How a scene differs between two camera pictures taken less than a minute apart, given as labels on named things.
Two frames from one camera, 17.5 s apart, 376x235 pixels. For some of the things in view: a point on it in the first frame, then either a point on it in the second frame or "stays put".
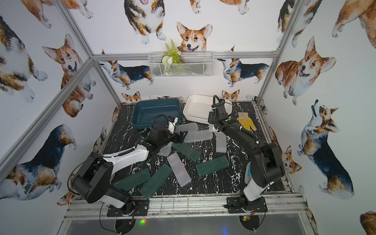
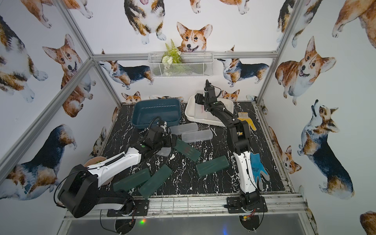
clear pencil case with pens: x=178 y=169 -> x=200 y=113
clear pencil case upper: x=188 y=127 stays put
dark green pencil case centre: x=187 y=150 stays put
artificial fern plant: x=172 y=55 stays put
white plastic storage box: x=197 y=107 stays put
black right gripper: x=210 y=117 -> x=199 y=97
